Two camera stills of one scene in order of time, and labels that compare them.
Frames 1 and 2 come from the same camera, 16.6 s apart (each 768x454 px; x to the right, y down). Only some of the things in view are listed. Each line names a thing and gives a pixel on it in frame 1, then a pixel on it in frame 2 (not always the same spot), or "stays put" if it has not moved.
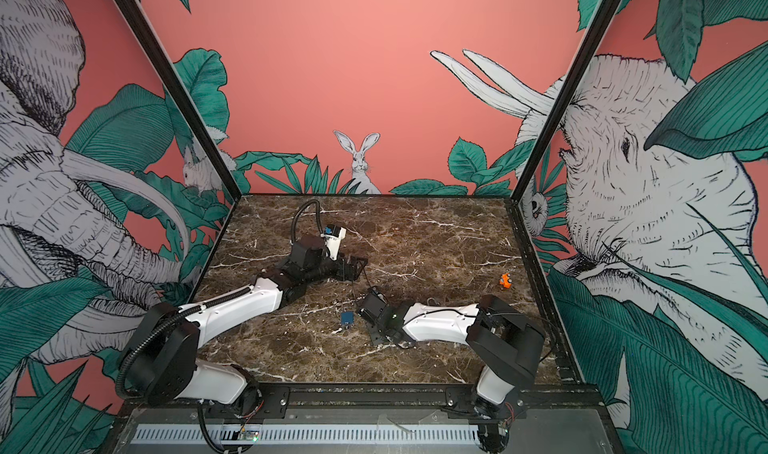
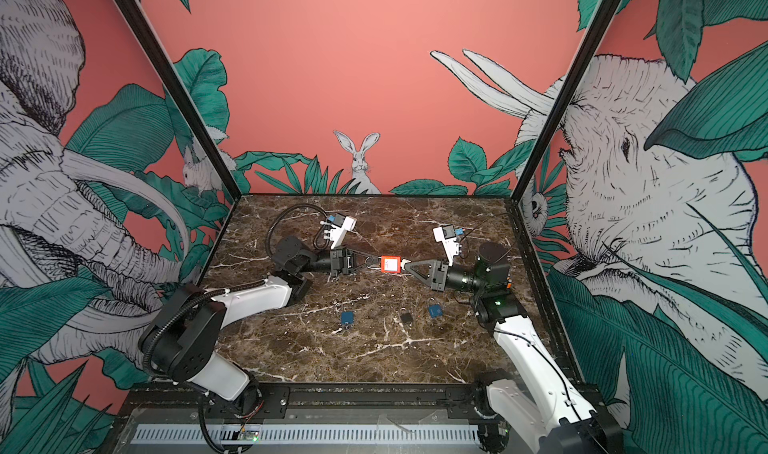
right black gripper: (374, 334) to (440, 268)
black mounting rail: (377, 403) stays put
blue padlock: (347, 317) stays put
